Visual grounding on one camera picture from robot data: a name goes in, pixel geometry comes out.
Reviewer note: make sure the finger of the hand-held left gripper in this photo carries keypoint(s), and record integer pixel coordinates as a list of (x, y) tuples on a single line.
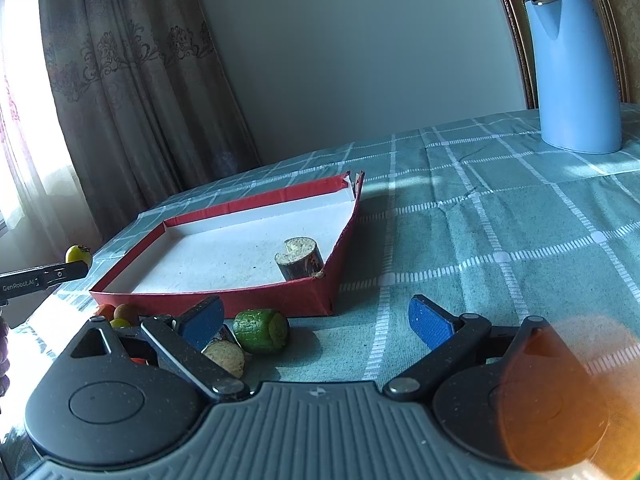
[(65, 272)]

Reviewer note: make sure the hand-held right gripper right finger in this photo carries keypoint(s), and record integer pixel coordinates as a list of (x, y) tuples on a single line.
[(430, 322)]

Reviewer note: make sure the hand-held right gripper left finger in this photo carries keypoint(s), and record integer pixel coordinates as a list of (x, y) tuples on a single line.
[(202, 322)]

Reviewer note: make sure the green tomato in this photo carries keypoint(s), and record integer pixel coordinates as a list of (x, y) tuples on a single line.
[(119, 323), (78, 254)]

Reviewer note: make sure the orange tangerine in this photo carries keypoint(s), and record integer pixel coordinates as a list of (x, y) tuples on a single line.
[(105, 311)]

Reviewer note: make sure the green cut fruit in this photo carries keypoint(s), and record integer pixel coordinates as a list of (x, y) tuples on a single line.
[(261, 330)]

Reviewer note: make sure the brown kiwi fruit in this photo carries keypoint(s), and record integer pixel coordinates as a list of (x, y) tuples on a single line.
[(126, 312)]

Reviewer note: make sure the red cardboard box tray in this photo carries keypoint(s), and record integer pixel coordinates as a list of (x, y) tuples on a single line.
[(280, 300)]

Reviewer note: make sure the sheer white curtain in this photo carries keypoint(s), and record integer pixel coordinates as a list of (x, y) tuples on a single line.
[(25, 135)]

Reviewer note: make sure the brown patterned curtain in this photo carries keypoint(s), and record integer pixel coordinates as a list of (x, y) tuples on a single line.
[(140, 85)]

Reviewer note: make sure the blue electric kettle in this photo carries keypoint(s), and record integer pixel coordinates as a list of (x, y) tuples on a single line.
[(575, 70)]

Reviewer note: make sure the ornate wooden wall frame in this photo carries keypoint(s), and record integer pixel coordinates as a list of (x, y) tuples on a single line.
[(511, 20)]

